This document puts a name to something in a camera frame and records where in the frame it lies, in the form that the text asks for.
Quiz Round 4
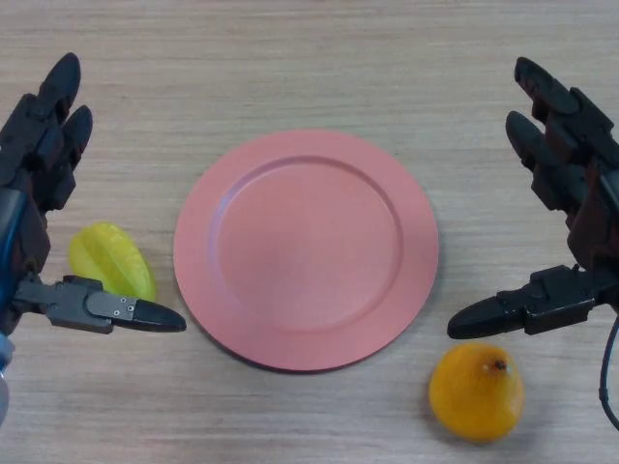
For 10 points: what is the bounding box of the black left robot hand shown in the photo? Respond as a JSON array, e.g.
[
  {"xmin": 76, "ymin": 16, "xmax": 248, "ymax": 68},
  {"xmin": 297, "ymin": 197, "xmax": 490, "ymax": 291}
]
[{"xmin": 0, "ymin": 51, "xmax": 188, "ymax": 335}]

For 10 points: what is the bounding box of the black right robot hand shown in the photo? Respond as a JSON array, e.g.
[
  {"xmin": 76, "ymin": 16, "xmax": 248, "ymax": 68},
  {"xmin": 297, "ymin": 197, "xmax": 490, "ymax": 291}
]
[{"xmin": 447, "ymin": 56, "xmax": 619, "ymax": 339}]

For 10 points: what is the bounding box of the yellow green starfruit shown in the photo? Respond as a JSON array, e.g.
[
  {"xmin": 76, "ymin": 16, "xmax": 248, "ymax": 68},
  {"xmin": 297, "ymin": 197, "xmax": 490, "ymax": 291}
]
[{"xmin": 68, "ymin": 220, "xmax": 158, "ymax": 302}]

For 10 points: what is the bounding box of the pink round plate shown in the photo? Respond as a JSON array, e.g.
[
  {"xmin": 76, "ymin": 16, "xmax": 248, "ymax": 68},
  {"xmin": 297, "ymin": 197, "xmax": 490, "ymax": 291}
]
[{"xmin": 172, "ymin": 128, "xmax": 440, "ymax": 373}]

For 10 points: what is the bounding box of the orange yellow pear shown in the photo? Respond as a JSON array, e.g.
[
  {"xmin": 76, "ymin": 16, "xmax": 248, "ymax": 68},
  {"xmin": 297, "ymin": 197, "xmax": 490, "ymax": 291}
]
[{"xmin": 427, "ymin": 342, "xmax": 526, "ymax": 444}]

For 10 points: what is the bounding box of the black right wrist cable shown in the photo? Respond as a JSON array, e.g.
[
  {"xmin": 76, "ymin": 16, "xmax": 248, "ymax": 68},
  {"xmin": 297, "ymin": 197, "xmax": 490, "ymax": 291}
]
[{"xmin": 598, "ymin": 312, "xmax": 619, "ymax": 432}]

